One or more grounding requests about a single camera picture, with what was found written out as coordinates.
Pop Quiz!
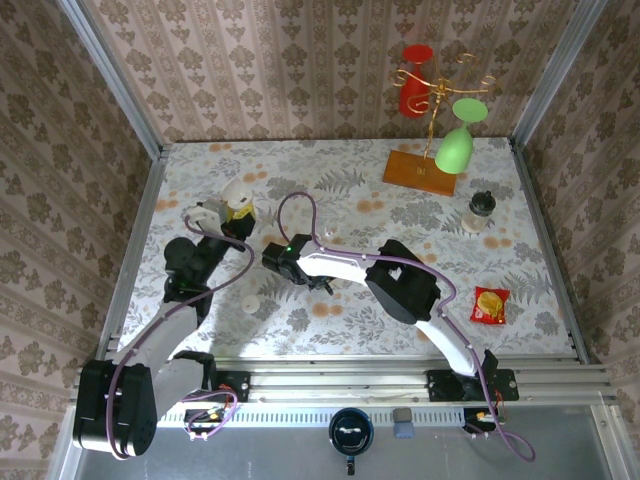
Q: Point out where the black connector box with wires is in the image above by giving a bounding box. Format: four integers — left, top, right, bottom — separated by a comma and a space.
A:
183, 407, 236, 441
462, 407, 503, 436

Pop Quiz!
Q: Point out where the green plastic wine glass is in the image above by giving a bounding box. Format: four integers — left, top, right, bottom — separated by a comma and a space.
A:
434, 97, 490, 175

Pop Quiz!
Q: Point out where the red plastic wine glass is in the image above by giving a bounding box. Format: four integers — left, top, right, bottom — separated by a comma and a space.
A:
398, 43, 434, 119

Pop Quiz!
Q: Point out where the aluminium table side rail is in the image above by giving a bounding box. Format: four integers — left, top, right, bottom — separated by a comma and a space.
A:
94, 149, 169, 369
509, 137, 594, 364

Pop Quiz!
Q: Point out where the red snack packet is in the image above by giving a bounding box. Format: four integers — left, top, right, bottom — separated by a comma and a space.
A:
469, 285, 511, 325

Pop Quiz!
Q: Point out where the small jar with black lid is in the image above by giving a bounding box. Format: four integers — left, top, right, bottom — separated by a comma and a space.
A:
460, 190, 498, 235

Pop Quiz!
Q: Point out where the grey metal sheet panel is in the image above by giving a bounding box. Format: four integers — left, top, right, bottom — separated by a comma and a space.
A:
59, 405, 634, 480

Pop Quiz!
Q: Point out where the aluminium frame post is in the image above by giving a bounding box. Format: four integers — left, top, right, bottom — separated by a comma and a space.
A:
510, 0, 609, 151
55, 0, 167, 160

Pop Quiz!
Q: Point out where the white slotted cable duct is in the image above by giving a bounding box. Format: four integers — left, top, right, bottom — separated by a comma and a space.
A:
157, 409, 466, 427

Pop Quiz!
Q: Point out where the gold wire rack wooden base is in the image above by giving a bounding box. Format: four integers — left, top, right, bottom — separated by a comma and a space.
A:
382, 52, 500, 197

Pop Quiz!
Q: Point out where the aluminium mounting rail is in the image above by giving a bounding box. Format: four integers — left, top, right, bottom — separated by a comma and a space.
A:
69, 355, 617, 407

